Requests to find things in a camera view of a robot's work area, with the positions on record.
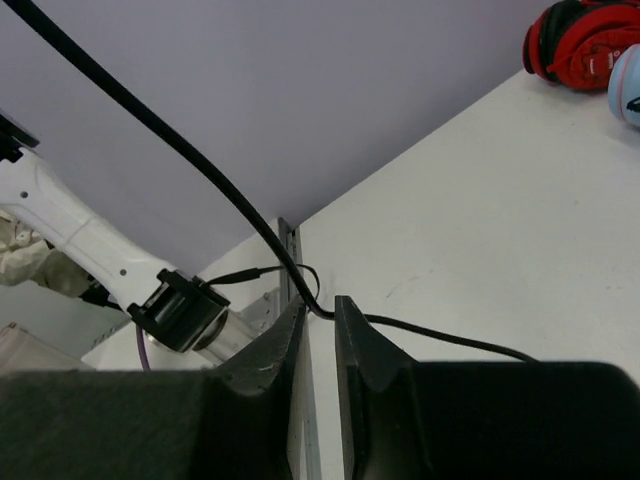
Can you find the blue pink cat-ear headphones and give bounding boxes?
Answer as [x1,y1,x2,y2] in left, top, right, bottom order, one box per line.
[607,44,640,128]

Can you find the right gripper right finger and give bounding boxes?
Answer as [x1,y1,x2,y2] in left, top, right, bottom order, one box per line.
[335,296,415,479]

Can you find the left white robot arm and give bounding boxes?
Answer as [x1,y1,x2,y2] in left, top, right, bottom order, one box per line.
[1,115,260,369]

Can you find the metal table edge rail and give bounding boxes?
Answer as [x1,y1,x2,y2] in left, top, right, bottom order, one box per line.
[277,215,324,480]

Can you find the black headset with cable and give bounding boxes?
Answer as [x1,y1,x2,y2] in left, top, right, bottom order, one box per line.
[0,0,539,364]

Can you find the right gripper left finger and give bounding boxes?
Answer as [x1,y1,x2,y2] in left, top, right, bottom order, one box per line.
[202,296,306,479]

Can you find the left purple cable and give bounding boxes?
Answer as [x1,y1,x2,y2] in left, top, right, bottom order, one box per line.
[135,327,152,372]

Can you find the red black headphones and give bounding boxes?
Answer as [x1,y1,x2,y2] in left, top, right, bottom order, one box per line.
[522,0,639,91]

